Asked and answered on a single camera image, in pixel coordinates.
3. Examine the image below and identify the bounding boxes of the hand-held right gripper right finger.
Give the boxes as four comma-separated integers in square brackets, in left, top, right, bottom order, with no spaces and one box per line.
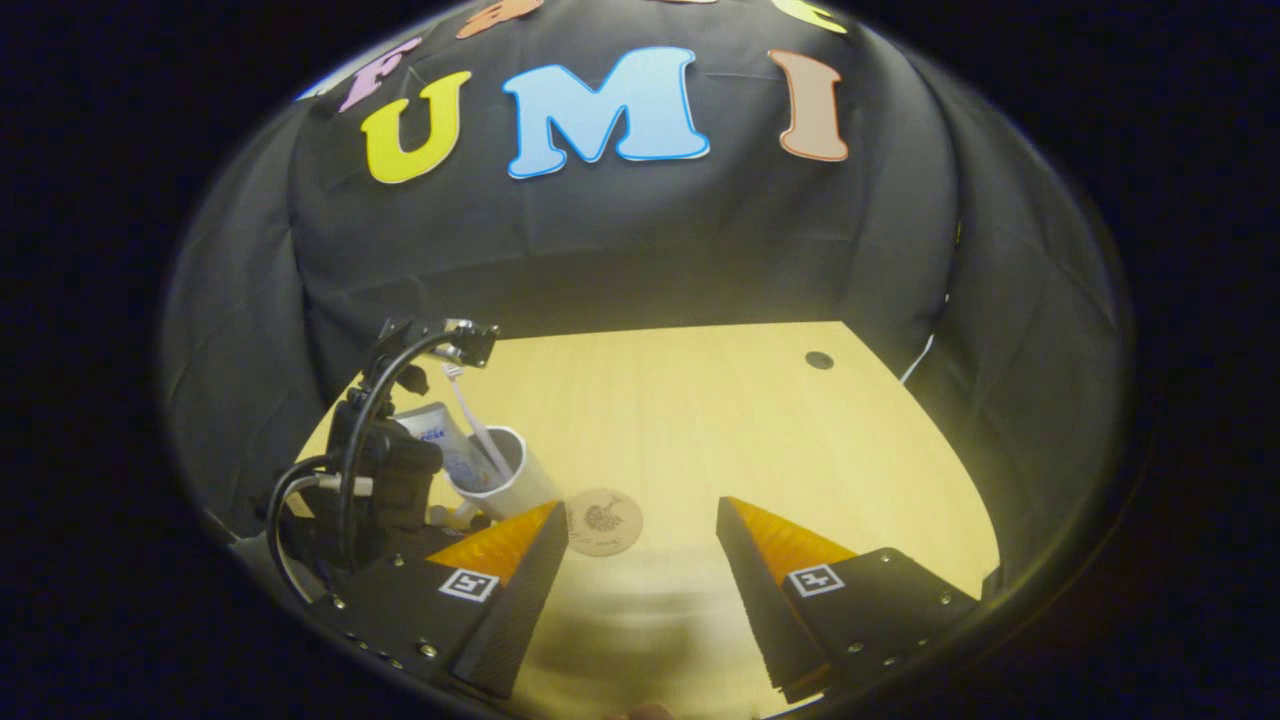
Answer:
[716,496,981,704]

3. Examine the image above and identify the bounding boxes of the round wooden coaster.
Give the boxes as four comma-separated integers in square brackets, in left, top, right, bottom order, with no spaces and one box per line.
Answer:
[563,487,644,558]

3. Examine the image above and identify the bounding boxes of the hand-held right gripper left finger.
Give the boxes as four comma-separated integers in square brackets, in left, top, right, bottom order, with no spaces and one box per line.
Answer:
[305,501,569,699]

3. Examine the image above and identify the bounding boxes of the black backdrop cloth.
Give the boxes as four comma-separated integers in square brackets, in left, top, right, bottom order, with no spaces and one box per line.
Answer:
[160,0,1131,601]

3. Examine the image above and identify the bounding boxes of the white cup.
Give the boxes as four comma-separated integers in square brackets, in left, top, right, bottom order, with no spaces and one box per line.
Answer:
[428,427,563,531]

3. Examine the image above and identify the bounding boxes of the white toothpaste tube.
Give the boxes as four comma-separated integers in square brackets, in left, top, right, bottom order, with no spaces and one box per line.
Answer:
[395,402,491,491]

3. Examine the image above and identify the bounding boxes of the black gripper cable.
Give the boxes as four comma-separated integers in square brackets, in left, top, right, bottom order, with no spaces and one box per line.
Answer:
[265,328,476,606]

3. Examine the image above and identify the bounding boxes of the pale purple toothbrush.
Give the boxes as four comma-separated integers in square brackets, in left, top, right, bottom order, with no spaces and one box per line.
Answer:
[440,362,513,481]

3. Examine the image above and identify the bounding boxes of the light wooden desktop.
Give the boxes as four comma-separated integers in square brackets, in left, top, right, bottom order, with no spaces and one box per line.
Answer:
[295,320,1001,720]

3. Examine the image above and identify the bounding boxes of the thin white cable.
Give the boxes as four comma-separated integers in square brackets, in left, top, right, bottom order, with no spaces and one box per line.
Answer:
[898,290,953,387]

